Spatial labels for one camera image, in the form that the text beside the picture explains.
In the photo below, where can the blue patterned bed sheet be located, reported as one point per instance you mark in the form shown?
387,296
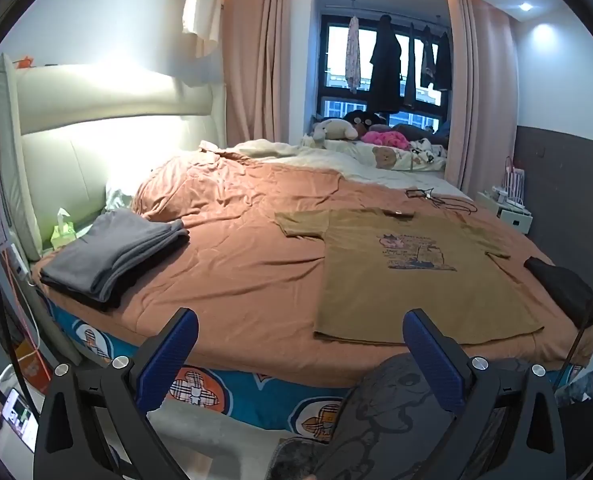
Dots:
259,400

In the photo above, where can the olive brown printed t-shirt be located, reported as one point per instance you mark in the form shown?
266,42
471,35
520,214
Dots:
381,264

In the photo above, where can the green tissue pack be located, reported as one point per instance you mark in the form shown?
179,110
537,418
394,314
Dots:
63,233

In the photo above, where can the white plush toy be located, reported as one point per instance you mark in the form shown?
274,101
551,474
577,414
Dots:
334,129

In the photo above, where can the cream padded headboard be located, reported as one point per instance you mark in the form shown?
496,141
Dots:
69,133

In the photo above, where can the cream bear print duvet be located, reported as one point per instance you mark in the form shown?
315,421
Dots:
416,169

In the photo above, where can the right pink curtain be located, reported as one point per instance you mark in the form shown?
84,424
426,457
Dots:
484,106

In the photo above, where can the dark plush toy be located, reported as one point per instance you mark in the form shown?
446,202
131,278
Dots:
362,120

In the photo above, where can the pink curtain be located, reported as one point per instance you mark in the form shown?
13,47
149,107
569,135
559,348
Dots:
484,106
256,56

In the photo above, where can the pink plush fabric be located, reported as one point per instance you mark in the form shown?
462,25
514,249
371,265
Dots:
389,139

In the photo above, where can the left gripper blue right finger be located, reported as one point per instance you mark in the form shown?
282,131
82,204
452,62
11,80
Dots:
528,445

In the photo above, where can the white bedside drawer cabinet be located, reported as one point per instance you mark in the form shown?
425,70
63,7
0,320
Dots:
519,218

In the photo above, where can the hanging black coat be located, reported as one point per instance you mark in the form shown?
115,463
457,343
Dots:
384,94

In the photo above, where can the left pink curtain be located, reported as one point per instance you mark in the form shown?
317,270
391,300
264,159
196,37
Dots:
256,56

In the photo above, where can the folded grey clothes stack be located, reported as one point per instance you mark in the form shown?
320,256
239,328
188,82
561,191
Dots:
120,246

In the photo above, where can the person grey patterned trousers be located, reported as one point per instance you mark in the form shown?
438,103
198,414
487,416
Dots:
387,427

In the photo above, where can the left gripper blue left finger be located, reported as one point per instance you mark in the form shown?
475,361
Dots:
94,424

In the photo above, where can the hanging patterned garment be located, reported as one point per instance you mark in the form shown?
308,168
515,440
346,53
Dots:
353,56

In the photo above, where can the white pillow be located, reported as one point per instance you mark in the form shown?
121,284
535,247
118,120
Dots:
120,193

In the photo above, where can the black garment on bed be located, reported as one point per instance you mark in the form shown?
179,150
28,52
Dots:
571,294

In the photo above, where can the orange brown bed blanket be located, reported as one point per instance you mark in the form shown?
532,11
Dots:
256,290

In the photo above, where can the white hanging cloth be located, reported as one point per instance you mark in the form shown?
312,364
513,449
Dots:
201,23

